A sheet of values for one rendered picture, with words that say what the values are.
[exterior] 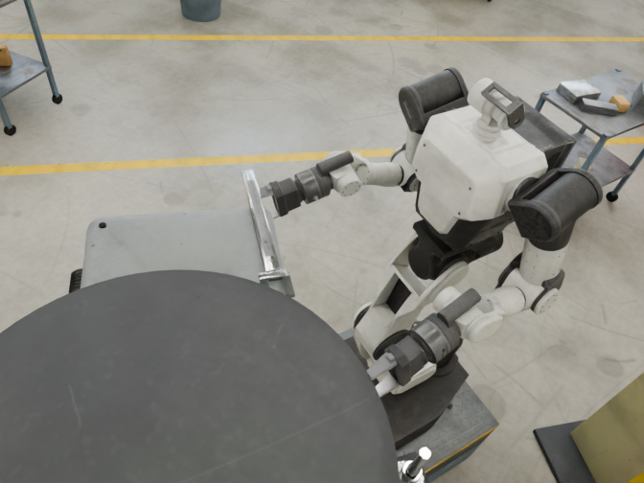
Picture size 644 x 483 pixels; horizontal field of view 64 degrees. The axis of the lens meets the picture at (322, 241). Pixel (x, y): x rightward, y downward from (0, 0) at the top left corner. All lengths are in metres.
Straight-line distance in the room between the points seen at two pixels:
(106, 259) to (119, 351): 0.47
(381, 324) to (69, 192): 2.58
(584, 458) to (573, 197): 1.98
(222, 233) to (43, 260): 2.66
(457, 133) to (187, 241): 0.71
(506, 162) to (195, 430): 1.03
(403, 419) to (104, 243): 1.56
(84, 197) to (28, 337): 3.38
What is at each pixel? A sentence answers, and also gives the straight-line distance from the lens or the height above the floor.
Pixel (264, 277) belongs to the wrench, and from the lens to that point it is 0.67.
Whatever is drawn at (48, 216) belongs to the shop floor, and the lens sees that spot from 3.59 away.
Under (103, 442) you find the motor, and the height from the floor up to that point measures 2.21.
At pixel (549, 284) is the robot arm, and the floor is 1.52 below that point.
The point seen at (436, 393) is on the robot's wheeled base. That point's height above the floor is 0.57.
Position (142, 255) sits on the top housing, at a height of 1.89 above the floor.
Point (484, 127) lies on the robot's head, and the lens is 1.20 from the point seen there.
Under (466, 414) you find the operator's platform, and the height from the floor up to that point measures 0.40.
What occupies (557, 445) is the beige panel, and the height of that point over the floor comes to 0.03.
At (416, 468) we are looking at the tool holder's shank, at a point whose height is 1.26.
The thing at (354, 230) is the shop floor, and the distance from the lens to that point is 3.38.
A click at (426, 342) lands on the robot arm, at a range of 1.11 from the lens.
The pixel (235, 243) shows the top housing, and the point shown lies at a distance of 0.71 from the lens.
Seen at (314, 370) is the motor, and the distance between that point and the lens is 0.24.
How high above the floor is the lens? 2.42
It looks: 48 degrees down
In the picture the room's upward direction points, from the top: 10 degrees clockwise
